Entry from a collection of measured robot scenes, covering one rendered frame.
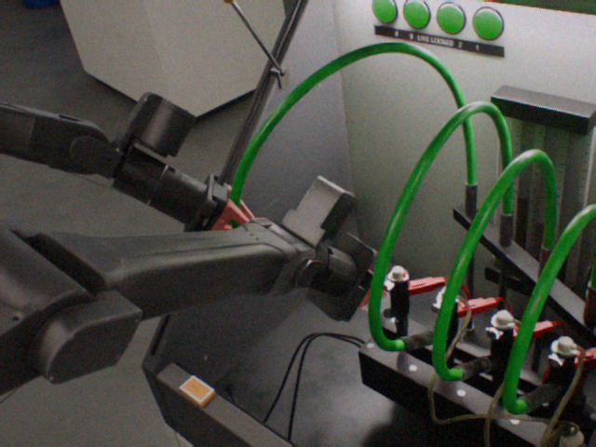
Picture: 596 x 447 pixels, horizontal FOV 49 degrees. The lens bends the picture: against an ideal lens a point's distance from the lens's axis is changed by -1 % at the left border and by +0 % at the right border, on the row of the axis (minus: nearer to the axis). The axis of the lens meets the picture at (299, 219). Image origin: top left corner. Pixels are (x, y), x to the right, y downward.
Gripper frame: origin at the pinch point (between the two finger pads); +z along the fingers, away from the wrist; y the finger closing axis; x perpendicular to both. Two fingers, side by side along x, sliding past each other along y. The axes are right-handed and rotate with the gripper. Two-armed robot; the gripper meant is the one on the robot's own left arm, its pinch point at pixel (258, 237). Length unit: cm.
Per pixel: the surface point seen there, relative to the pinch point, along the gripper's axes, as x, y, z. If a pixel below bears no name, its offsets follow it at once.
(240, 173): -7.1, -1.9, -6.8
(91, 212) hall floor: 116, 230, -19
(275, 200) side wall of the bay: 3.5, 29.6, 6.5
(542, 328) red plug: -10.7, -9.4, 35.8
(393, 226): -14.1, -15.6, 7.8
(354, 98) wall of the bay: -18.0, 38.9, 10.9
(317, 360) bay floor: 23.8, 21.2, 27.3
